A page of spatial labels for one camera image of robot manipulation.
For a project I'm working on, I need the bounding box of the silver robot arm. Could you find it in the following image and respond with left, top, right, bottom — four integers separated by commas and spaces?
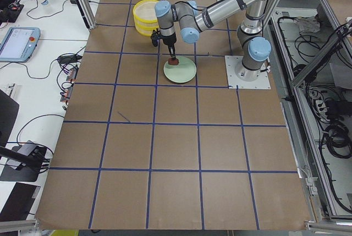
151, 0, 279, 65

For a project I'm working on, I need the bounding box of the crumpled grey cloth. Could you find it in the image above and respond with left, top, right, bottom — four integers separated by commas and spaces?
293, 17, 320, 34

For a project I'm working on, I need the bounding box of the brown bun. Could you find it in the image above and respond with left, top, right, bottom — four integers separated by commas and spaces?
168, 58, 179, 65

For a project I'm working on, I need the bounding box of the light green plate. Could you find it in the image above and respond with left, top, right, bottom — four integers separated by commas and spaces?
163, 56, 196, 84

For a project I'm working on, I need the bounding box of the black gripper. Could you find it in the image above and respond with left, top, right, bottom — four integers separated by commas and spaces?
162, 33, 177, 59

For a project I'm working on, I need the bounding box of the white steamed bun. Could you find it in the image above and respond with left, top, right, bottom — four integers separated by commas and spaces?
144, 8, 155, 14

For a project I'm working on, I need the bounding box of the yellow steamer layer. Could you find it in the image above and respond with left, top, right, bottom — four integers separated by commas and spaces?
135, 22, 159, 37
133, 0, 158, 27

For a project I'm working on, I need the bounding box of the blue teach pendant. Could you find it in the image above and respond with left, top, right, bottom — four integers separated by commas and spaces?
1, 27, 41, 63

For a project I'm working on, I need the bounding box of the black camera stand base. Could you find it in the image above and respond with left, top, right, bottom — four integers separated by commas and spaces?
1, 141, 48, 182

